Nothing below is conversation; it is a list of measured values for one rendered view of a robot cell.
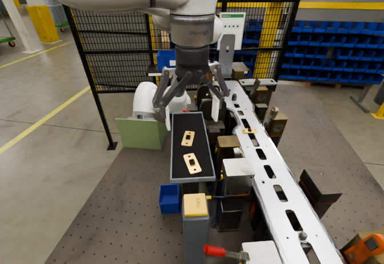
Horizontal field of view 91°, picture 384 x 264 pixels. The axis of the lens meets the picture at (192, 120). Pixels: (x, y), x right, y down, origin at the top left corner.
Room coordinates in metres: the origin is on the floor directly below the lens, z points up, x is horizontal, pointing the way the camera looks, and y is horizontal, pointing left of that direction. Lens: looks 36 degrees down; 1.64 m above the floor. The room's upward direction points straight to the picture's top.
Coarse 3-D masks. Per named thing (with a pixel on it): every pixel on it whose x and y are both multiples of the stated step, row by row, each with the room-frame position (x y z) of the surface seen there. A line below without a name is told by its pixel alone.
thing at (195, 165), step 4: (184, 156) 0.46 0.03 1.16; (192, 156) 0.46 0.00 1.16; (188, 160) 0.44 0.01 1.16; (192, 160) 0.44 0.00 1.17; (196, 160) 0.44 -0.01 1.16; (188, 164) 0.42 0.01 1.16; (192, 164) 0.42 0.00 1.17; (196, 164) 0.42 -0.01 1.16; (188, 168) 0.41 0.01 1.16; (192, 168) 0.41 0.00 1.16; (196, 168) 0.41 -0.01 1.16; (200, 168) 0.41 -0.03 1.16; (192, 172) 0.39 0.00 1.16; (196, 172) 0.39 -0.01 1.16
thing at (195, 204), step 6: (186, 198) 0.30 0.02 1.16; (192, 198) 0.30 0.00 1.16; (198, 198) 0.30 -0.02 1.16; (204, 198) 0.30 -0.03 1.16; (186, 204) 0.29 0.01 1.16; (192, 204) 0.29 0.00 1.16; (198, 204) 0.29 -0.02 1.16; (204, 204) 0.29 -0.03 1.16; (186, 210) 0.27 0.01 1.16; (192, 210) 0.27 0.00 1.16; (198, 210) 0.27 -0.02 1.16; (204, 210) 0.27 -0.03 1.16; (186, 216) 0.26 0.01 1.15; (192, 216) 0.26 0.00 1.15
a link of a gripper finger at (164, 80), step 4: (164, 72) 0.40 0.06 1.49; (168, 72) 0.40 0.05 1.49; (164, 76) 0.40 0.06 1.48; (168, 76) 0.40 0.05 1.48; (160, 80) 0.42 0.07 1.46; (164, 80) 0.40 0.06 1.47; (168, 80) 0.40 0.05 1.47; (160, 84) 0.41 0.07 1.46; (164, 84) 0.40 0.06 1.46; (160, 88) 0.39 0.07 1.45; (164, 88) 0.40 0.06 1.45; (156, 92) 0.41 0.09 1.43; (160, 92) 0.39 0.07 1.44; (156, 96) 0.40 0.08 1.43; (160, 96) 0.39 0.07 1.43; (152, 100) 0.41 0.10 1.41; (156, 100) 0.39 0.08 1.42; (160, 100) 0.39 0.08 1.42; (156, 104) 0.39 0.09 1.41
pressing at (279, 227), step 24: (240, 96) 1.19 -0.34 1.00; (240, 120) 0.90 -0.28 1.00; (240, 144) 0.69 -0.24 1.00; (264, 144) 0.70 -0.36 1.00; (288, 168) 0.55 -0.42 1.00; (264, 192) 0.43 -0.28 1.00; (288, 192) 0.43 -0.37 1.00; (264, 216) 0.34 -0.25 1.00; (312, 216) 0.34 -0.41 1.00; (288, 240) 0.26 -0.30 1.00; (312, 240) 0.26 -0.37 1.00
